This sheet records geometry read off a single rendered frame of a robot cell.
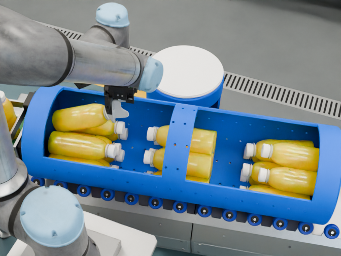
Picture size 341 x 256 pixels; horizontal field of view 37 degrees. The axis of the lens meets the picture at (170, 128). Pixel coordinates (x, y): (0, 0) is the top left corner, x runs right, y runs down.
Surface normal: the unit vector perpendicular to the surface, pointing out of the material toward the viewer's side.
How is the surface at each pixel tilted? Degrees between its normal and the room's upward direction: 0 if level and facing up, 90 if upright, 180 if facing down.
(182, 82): 0
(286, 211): 93
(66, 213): 5
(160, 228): 71
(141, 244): 0
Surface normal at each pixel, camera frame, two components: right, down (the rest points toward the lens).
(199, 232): -0.17, 0.47
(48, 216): 0.11, -0.63
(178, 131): -0.04, -0.41
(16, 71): 0.36, 0.68
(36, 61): 0.59, 0.38
